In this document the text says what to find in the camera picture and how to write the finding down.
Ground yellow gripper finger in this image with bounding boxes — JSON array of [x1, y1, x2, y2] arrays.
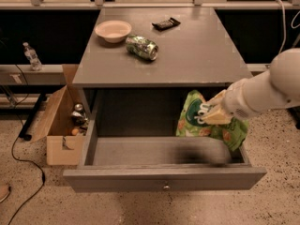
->
[[207, 90, 226, 106], [202, 105, 233, 125]]

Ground green rice chip bag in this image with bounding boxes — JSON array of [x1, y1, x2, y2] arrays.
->
[[176, 90, 248, 151]]

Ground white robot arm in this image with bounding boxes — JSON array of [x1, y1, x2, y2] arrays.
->
[[201, 48, 300, 125]]

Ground grey cabinet counter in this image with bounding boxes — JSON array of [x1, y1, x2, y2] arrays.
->
[[72, 7, 254, 117]]

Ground silver drawer knob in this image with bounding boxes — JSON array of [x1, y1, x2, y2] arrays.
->
[[162, 184, 171, 191]]

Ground open grey drawer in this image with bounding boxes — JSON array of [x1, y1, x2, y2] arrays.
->
[[64, 92, 266, 192]]

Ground black chocolate bar wrapper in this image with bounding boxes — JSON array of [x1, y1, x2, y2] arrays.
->
[[153, 18, 181, 31]]

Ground green soda can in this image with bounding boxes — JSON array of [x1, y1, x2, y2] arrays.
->
[[126, 35, 158, 61]]

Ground white bowl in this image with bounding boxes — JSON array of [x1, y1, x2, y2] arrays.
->
[[95, 21, 132, 43]]

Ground items inside cardboard box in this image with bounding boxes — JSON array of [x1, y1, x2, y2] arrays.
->
[[70, 103, 89, 136]]

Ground open cardboard box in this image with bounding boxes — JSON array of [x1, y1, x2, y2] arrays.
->
[[32, 65, 85, 165]]

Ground clear water bottle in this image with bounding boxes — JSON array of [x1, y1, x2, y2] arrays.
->
[[22, 42, 42, 71]]

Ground white cable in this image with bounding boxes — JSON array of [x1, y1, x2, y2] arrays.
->
[[275, 0, 288, 55]]

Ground grey side shelf rail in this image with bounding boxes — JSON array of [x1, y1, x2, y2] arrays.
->
[[0, 65, 67, 85]]

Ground black floor cable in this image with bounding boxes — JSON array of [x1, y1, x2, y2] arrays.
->
[[0, 40, 47, 225]]

